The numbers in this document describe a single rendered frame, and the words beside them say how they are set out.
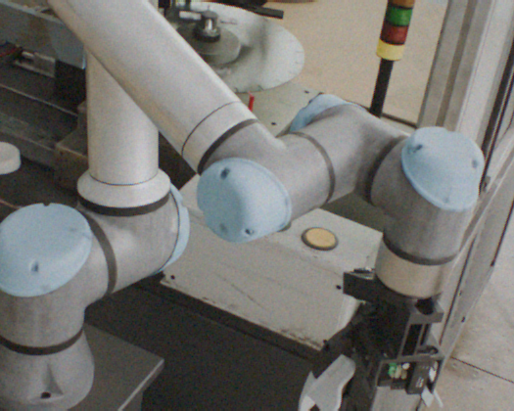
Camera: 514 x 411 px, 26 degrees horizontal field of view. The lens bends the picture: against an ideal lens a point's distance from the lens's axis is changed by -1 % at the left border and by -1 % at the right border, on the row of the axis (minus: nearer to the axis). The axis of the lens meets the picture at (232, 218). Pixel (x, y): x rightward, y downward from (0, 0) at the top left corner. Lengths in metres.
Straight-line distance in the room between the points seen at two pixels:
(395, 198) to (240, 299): 0.57
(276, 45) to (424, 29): 0.74
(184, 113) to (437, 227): 0.25
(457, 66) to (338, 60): 1.00
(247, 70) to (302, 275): 0.41
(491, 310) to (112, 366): 1.68
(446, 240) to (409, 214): 0.04
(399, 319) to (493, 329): 1.85
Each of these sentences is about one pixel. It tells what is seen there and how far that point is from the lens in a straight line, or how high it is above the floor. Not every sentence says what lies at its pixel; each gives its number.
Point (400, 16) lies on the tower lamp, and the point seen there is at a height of 1.05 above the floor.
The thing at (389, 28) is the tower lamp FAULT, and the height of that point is 1.02.
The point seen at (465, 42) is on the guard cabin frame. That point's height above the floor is 1.23.
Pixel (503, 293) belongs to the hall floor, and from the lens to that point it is 3.07.
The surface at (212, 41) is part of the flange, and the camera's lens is 1.81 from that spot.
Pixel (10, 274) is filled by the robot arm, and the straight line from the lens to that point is 1.29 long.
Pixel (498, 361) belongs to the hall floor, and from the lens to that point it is 2.83.
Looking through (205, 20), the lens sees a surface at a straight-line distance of 1.80.
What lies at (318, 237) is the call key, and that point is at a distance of 1.49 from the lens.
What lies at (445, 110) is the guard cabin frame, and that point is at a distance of 1.35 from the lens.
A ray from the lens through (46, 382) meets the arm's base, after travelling 1.38.
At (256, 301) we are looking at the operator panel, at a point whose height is 0.79.
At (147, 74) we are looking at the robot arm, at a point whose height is 1.27.
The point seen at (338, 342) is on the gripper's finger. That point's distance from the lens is 1.15.
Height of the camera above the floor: 1.75
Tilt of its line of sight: 35 degrees down
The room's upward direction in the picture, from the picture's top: 9 degrees clockwise
